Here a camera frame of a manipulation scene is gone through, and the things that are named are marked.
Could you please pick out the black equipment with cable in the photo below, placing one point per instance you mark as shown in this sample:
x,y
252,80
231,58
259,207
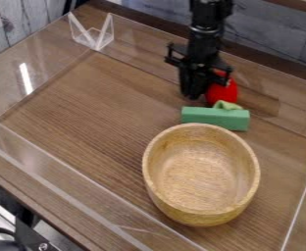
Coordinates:
x,y
23,238

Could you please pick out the clear acrylic tray enclosure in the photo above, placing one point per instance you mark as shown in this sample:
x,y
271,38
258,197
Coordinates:
x,y
79,113

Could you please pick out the red plush strawberry fruit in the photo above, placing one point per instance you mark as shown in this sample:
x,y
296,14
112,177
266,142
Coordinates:
x,y
220,92

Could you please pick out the green foam block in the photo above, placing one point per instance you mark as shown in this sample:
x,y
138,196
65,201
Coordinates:
x,y
231,119

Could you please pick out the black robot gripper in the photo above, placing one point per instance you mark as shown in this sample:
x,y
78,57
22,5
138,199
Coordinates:
x,y
199,59

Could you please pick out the wooden oval bowl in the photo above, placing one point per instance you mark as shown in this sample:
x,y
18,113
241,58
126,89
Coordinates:
x,y
203,174

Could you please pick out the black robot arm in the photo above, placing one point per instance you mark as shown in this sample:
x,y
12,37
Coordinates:
x,y
209,15

